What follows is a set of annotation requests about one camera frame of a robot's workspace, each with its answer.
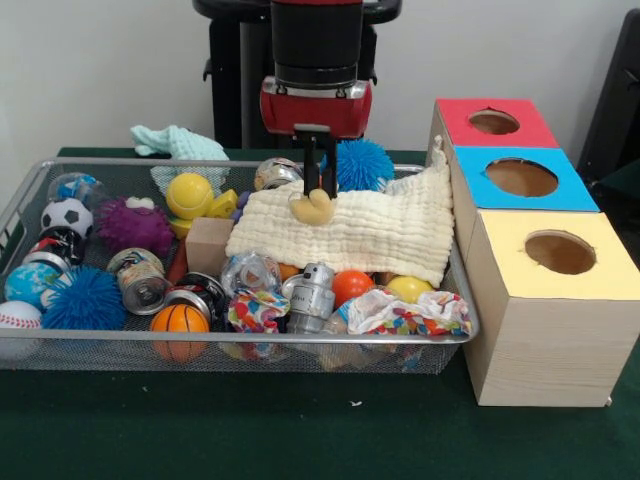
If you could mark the blue spiky ball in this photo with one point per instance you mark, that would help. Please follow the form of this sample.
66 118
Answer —
85 300
365 165

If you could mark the yellow duck plush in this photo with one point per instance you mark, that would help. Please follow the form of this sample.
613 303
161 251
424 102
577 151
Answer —
312 207

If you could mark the globe print ball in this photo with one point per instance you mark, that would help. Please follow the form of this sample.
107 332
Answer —
27 284

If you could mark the mint green muslin cloth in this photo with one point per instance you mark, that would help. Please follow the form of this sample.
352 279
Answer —
185 142

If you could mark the yellow tennis ball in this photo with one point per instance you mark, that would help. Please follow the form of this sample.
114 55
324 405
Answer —
189 196

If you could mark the purple knobbly toy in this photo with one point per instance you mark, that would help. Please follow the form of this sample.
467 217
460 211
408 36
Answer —
135 225

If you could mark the small white baseball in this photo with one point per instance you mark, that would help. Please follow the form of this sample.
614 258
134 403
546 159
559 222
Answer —
19 316

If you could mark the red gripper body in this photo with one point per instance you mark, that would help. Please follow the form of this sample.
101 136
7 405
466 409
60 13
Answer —
315 112

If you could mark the silver plastic toy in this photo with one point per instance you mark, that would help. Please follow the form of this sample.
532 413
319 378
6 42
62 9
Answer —
312 300

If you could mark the orange ball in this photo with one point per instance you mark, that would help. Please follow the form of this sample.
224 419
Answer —
351 286

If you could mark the wooden box with three holes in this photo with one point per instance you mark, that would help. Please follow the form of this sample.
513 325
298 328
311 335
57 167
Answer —
550 345

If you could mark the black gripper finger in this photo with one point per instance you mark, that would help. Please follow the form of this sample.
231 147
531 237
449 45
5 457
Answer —
311 165
331 167

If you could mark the silver mesh bin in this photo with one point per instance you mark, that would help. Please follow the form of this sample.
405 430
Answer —
300 352

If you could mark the black chair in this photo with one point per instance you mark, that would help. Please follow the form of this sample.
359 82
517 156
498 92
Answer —
617 100

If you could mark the dark green table cloth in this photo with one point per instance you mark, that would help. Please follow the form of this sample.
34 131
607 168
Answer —
300 425

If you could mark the cream muslin cloth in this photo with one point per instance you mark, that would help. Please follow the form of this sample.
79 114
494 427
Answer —
360 235

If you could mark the small soccer ball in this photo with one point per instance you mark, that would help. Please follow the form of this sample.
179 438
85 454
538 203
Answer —
67 216

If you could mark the small orange basketball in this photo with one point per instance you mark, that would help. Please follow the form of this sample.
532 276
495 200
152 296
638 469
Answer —
180 320

